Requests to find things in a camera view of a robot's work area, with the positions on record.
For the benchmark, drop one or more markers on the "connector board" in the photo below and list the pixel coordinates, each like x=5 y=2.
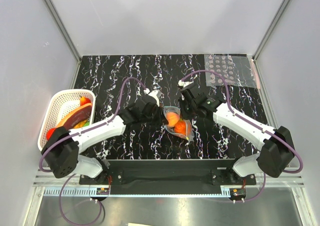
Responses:
x=103 y=190
x=238 y=193

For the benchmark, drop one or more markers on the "yellow orange fruit toy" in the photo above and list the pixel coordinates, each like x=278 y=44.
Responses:
x=80 y=124

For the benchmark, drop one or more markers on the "clear bags pink dots stack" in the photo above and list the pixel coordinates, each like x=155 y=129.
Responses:
x=237 y=69

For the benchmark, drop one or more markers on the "right connector board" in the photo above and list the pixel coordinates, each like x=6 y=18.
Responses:
x=238 y=193

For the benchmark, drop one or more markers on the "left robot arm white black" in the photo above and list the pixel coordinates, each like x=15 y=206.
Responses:
x=63 y=151

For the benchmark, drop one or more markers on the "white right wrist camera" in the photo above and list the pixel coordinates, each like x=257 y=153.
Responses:
x=183 y=84

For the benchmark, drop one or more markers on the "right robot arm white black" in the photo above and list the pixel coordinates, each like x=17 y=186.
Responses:
x=274 y=145

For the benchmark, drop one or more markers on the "left connector board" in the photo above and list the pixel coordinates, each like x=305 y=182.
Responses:
x=103 y=190

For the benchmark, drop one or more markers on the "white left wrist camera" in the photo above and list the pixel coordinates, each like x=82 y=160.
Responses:
x=156 y=94

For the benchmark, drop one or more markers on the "white plastic basket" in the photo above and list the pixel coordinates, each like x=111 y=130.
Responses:
x=62 y=103

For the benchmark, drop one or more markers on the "peach toy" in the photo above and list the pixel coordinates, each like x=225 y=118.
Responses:
x=172 y=119

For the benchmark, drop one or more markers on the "orange pumpkin toy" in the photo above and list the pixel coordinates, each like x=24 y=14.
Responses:
x=181 y=127

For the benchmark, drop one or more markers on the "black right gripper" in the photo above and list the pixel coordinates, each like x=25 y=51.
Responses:
x=183 y=115

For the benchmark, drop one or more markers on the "red pepper toy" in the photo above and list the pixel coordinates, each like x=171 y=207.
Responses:
x=84 y=100

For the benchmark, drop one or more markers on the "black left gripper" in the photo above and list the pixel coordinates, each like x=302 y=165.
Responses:
x=161 y=118

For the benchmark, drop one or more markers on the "red tomato toy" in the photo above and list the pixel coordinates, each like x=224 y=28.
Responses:
x=49 y=133

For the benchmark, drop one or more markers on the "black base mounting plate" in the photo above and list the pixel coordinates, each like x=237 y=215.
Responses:
x=178 y=177

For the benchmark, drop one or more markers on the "clear zip bag blue zipper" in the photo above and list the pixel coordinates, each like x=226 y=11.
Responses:
x=190 y=135

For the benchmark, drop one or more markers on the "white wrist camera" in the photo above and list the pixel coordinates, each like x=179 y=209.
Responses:
x=183 y=84
x=156 y=94

